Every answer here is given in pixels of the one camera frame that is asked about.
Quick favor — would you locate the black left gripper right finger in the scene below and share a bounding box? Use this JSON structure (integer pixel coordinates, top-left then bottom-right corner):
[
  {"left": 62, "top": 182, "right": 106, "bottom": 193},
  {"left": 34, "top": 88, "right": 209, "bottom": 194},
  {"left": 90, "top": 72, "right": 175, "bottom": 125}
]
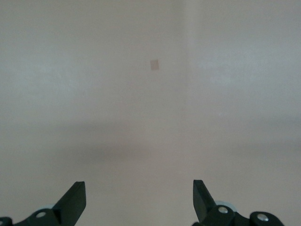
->
[{"left": 191, "top": 179, "right": 285, "bottom": 226}]

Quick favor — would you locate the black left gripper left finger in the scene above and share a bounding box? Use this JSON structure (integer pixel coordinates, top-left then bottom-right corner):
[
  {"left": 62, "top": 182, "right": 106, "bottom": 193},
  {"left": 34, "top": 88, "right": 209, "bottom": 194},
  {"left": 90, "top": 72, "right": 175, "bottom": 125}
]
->
[{"left": 0, "top": 181, "right": 87, "bottom": 226}]

